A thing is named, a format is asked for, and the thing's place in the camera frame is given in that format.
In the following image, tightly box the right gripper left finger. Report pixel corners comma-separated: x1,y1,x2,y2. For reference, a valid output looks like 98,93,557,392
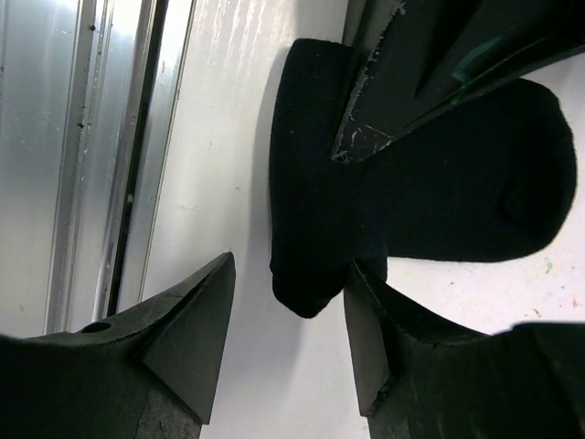
1,252,236,438

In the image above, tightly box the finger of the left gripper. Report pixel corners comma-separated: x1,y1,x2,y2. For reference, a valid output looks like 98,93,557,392
332,0,584,164

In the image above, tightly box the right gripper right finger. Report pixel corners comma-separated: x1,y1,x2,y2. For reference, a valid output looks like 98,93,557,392
344,264,584,438

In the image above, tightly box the black sock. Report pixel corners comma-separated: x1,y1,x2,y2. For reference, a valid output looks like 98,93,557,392
269,38,577,318

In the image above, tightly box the aluminium rail frame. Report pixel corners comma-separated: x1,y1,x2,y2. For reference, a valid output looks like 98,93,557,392
1,0,194,338

